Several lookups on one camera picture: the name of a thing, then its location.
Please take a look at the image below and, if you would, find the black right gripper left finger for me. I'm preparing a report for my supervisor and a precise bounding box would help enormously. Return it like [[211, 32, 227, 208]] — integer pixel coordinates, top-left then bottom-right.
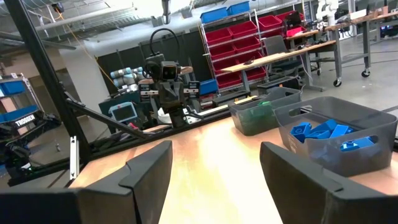
[[0, 139, 174, 224]]

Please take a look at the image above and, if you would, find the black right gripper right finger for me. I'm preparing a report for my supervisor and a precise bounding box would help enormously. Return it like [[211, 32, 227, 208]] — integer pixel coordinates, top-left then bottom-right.
[[259, 141, 398, 224]]

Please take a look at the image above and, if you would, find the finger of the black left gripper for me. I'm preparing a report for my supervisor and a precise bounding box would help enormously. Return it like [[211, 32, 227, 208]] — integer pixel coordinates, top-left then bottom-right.
[[138, 82, 156, 103], [186, 80, 201, 102]]

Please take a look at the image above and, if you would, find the blue square toy brick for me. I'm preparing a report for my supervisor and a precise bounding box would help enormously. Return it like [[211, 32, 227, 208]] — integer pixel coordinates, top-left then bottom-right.
[[290, 121, 313, 144]]

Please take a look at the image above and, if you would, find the blue storage bin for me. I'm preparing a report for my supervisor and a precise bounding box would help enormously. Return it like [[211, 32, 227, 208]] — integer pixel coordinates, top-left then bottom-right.
[[0, 105, 40, 123], [0, 79, 27, 97], [198, 79, 219, 96], [200, 6, 228, 24], [226, 0, 251, 16]]

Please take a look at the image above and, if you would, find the light blue teach pendant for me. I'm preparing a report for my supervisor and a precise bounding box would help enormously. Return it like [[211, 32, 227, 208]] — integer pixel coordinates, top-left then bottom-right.
[[108, 101, 138, 124]]

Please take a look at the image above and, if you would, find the red storage bin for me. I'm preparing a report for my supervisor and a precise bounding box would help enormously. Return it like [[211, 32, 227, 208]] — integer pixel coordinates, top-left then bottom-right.
[[213, 58, 239, 74], [275, 10, 305, 22], [205, 27, 233, 46], [245, 67, 267, 81], [228, 21, 259, 39], [233, 36, 261, 53], [216, 72, 243, 90], [210, 44, 237, 60], [257, 14, 283, 32], [285, 26, 307, 37], [238, 51, 264, 65]]

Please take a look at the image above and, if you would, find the black room divider panel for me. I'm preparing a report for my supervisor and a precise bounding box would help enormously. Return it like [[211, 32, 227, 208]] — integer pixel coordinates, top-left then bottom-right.
[[95, 29, 215, 94]]

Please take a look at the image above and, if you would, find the dark teal cart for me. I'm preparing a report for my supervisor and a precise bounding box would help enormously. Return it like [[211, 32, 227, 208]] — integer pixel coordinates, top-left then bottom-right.
[[98, 91, 150, 131]]

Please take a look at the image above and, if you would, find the grey translucent plastic bin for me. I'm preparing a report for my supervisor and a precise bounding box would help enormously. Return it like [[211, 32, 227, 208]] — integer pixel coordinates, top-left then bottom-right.
[[273, 95, 398, 178], [229, 86, 302, 136]]

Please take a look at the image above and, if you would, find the grey hanging device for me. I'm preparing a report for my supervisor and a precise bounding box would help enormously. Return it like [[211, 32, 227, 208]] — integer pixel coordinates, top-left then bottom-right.
[[160, 0, 172, 25]]

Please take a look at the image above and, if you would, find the wooden top workbench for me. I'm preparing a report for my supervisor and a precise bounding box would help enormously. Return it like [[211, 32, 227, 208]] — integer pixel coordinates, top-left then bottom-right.
[[220, 39, 343, 93], [285, 11, 398, 78]]

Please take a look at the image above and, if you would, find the black floor case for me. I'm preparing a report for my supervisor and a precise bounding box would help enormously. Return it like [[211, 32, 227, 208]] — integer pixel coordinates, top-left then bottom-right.
[[257, 76, 301, 96]]

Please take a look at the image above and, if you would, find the grey office chair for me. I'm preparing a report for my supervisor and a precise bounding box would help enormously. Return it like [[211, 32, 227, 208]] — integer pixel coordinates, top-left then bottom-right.
[[262, 34, 304, 78]]

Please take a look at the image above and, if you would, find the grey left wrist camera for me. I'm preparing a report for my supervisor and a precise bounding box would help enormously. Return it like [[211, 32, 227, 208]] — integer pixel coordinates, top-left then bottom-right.
[[160, 60, 180, 81]]

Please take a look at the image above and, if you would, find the silver wire shelf rack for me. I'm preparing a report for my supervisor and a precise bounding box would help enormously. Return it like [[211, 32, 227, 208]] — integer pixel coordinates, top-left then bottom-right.
[[198, 7, 308, 94]]

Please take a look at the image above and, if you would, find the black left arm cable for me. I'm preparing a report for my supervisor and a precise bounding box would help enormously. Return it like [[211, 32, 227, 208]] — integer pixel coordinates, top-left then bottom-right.
[[149, 27, 181, 78]]

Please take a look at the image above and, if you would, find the silver metal bracket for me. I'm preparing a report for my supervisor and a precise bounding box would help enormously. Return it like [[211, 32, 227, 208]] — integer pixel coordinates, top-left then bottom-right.
[[70, 136, 79, 180]]

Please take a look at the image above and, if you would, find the yellow hanging cable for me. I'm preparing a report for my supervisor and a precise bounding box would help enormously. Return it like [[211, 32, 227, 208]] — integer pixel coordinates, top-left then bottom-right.
[[57, 12, 116, 86]]

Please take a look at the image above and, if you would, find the silver ventilation duct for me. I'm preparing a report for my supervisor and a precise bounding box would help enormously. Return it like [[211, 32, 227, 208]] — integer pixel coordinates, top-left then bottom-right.
[[34, 6, 150, 32]]

